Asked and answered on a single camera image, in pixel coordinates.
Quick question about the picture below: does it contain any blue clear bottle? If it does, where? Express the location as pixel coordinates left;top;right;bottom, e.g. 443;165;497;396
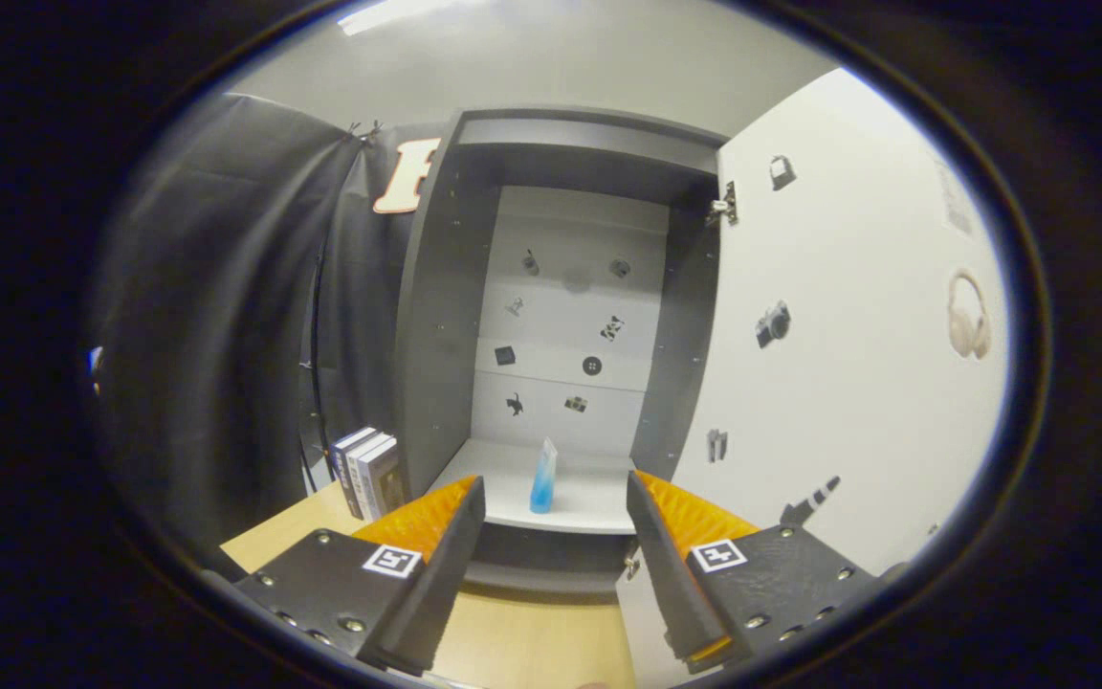
529;437;560;515

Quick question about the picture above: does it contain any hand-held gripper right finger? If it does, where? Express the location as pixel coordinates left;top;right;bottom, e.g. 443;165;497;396
626;469;882;671

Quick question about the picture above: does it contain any black backdrop cloth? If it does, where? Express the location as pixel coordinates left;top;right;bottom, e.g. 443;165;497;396
82;91;447;575

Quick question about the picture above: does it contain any grey cabinet door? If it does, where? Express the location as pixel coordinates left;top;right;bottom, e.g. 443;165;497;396
616;67;1011;689

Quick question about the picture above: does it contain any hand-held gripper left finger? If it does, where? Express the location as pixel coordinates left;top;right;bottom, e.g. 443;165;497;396
202;476;487;676

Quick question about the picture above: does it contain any dark grey cabinet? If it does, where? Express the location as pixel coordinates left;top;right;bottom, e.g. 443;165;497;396
393;107;734;604

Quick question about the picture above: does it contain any grey upright book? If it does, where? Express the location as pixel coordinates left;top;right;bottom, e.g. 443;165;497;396
329;427;378;518
345;432;389;521
358;437;408;522

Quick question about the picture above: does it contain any light grey cabinet shelf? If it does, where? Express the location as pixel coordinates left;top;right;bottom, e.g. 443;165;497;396
425;438;643;535

